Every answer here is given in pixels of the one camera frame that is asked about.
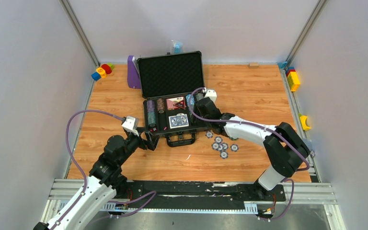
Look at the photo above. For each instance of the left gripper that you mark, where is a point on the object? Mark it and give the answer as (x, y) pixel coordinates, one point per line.
(143, 138)

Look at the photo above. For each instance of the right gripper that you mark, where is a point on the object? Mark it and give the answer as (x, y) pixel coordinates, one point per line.
(198, 120)

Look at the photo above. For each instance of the teal poker chip stack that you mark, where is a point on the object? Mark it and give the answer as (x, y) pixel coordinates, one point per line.
(152, 118)

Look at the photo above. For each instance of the red triangular card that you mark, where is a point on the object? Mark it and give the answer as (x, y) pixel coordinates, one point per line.
(180, 105)

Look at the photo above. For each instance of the blue playing card deck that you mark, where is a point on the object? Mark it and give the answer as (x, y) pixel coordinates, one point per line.
(178, 121)

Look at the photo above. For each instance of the red playing card deck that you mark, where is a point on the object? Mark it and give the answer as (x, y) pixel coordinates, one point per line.
(171, 101)

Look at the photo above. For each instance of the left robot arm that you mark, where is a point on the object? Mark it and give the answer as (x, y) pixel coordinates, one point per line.
(104, 181)

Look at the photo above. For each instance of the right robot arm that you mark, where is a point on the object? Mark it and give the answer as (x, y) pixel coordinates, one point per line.
(286, 150)

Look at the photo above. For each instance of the black poker set case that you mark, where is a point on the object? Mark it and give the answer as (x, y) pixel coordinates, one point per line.
(170, 76)

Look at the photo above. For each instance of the red die pair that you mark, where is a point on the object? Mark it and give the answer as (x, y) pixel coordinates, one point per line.
(152, 129)

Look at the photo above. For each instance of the dark green poker chip stack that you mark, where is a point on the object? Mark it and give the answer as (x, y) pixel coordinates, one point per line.
(199, 96)

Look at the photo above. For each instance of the light blue poker chip stack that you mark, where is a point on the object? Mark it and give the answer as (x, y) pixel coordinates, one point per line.
(190, 101)

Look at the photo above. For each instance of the purple poker chip stack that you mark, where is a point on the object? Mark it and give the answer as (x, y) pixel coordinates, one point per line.
(151, 106)

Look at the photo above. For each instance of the brown poker chip stack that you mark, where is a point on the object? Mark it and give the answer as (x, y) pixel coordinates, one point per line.
(160, 105)

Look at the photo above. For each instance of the loose chip front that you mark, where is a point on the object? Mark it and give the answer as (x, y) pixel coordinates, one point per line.
(224, 155)

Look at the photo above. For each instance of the small wooden block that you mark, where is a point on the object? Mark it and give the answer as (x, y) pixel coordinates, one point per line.
(253, 65)

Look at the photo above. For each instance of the purple stand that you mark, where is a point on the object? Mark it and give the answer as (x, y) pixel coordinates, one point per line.
(133, 78)

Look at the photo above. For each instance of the light blue bottle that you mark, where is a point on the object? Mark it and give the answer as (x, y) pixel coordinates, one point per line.
(177, 47)

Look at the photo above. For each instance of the coloured toy cylinders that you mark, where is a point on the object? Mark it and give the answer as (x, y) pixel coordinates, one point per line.
(106, 69)

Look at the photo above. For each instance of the yellow red toy brick block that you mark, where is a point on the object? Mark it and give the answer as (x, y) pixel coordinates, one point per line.
(293, 79)

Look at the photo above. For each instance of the yellow curved toy piece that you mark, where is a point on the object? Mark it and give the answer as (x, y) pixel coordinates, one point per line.
(304, 122)

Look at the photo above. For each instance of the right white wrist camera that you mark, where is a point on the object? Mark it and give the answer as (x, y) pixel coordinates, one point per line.
(211, 94)

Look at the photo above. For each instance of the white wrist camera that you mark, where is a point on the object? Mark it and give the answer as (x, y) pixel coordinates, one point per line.
(130, 125)
(211, 94)

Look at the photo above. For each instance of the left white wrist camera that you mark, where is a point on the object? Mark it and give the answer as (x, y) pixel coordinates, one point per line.
(130, 125)

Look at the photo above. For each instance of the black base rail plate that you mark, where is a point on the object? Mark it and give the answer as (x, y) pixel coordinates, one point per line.
(235, 190)

